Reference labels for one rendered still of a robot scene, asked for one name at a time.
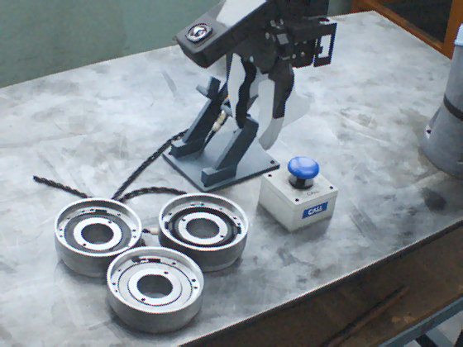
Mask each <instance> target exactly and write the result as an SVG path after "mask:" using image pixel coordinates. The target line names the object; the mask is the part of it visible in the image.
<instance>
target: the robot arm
mask: <svg viewBox="0 0 463 347"><path fill-rule="evenodd" d="M328 8H329V0H224V1H222V2H221V3H218V4H217V5H216V6H215V7H214V8H212V9H211V10H210V11H208V12H207V13H205V14H204V15H203V16H201V17H200V18H198V19H197V20H196V21H195V22H194V23H192V24H190V25H189V26H187V27H186V28H185V29H184V30H182V31H181V32H180V33H179V34H178V35H177V43H178V45H179V47H180V48H181V50H182V51H183V52H184V54H185V55H186V56H187V57H188V58H190V59H191V60H192V61H193V62H194V63H195V64H197V65H198V66H200V67H201V68H203V69H207V68H208V67H210V66H211V65H212V64H214V63H215V62H216V61H218V60H219V59H220V58H221V57H223V56H224V55H226V78H227V82H228V95H229V100H230V104H231V112H232V116H233V118H234V121H235V123H236V125H237V127H238V128H240V129H242V128H244V126H245V123H246V118H247V110H246V104H247V102H248V101H249V99H251V98H252V97H254V96H256V95H257V94H258V95H259V99H260V112H259V115H258V122H259V127H258V131H257V133H256V138H257V139H258V141H259V142H260V145H261V147H262V149H263V150H264V151H267V150H270V148H271V147H272V146H273V145H274V143H275V142H276V141H277V139H278V137H279V132H280V131H281V128H284V127H285V126H287V125H289V124H290V123H292V122H294V121H296V120H297V119H299V118H300V117H301V116H303V115H305V114H307V113H308V111H309V109H310V106H309V105H310V101H309V98H307V97H306V96H304V95H301V94H298V93H296V90H295V88H296V79H295V74H294V69H293V68H296V69H300V68H303V67H307V66H309V65H311V64H313V67H314V68H315V67H318V66H320V67H322V66H325V65H329V64H331V60H332V53H333V46H334V40H335V37H336V29H337V21H333V20H332V19H331V18H329V17H328V16H327V11H328ZM325 21H326V23H323V22H325ZM320 22H322V23H320ZM459 29H460V30H459V32H458V36H457V38H456V39H457V40H455V44H456V46H455V48H454V50H455V51H454V53H453V57H452V61H451V66H450V67H451V69H450V72H449V76H448V79H447V83H446V90H445V93H444V98H443V100H442V104H441V105H440V106H439V108H438V109H437V110H436V113H434V114H433V117H432V119H431V120H430V121H429V122H428V124H427V127H426V128H425V130H424V132H423V138H422V143H421V144H422V150H423V152H424V154H425V156H426V157H427V158H429V159H430V161H431V162H432V163H433V164H434V165H435V166H437V167H438V168H439V169H441V170H443V171H444V172H446V173H448V174H450V175H452V176H453V177H456V178H462V179H463V25H461V27H460V28H459ZM329 35H331V38H330V41H331V42H330V45H329V50H328V53H327V55H324V56H320V57H318V56H319V55H320V54H322V51H323V45H321V43H322V42H321V39H322V36H329ZM314 55H315V57H314ZM313 60H314V62H313Z"/></svg>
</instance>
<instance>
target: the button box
mask: <svg viewBox="0 0 463 347"><path fill-rule="evenodd" d="M337 193H338V188H336V187H335V186H334V185H332V184H331V183H330V182H329V181H327V180H326V179H325V178H324V177H323V176H322V175H321V174H320V173H319V174H318V176H317V177H316V178H312V179H306V181H305V182H304V183H300V182H299V181H298V180H297V178H296V177H294V176H293V175H292V174H291V173H289V171H288V170H287V167H284V168H282V169H277V170H275V171H272V172H269V173H265V174H262V179H261V185H260V193H259V199H258V203H259V204H260V205H261V206H262V207H263V208H264V209H265V210H266V211H267V212H268V213H269V214H270V215H271V216H272V217H273V218H274V219H275V220H277V221H278V222H279V223H280V224H281V225H282V226H283V227H284V228H285V229H286V230H287V231H288V232H289V233H293V232H295V231H298V230H301V229H303V228H306V227H308V226H312V225H314V224H316V223H318V222H320V221H325V220H326V219H329V218H331V217H332V213H333V210H334V206H335V203H336V199H337Z"/></svg>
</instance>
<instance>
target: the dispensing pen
mask: <svg viewBox="0 0 463 347"><path fill-rule="evenodd" d="M216 96H217V98H219V99H220V100H221V101H223V102H224V101H225V100H226V98H227V96H228V82H227V81H226V82H225V83H224V85H222V87H221V89H220V90H219V92H218V94H216ZM228 117H230V116H228V115H227V114H226V113H225V112H224V111H223V110H221V112H220V114H219V115H218V117H217V119H216V120H215V124H214V126H213V128H212V132H211V133H210V135H209V137H208V138H207V140H206V142H205V144H204V145H203V147H202V149H201V150H200V152H199V154H198V156H197V157H199V155H200V154H201V153H202V152H203V150H204V149H205V148H206V146H207V145H208V143H209V142H210V140H211V139H212V138H213V137H214V134H215V133H216V132H217V131H218V130H219V129H220V128H221V126H223V125H224V123H226V121H227V119H228ZM197 157H196V158H197Z"/></svg>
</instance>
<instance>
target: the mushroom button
mask: <svg viewBox="0 0 463 347"><path fill-rule="evenodd" d="M287 170H288V171H289V173H290V174H292V175H293V176H294V177H296V178H297V180H298V181H299V182H300V183H304V182H305V181H306V179H312V178H316V177H317V176H318V174H319V170H320V168H319V165H318V163H317V161H316V160H313V159H310V158H308V157H303V156H299V157H295V158H292V159H291V160H290V161H289V162H288V166H287Z"/></svg>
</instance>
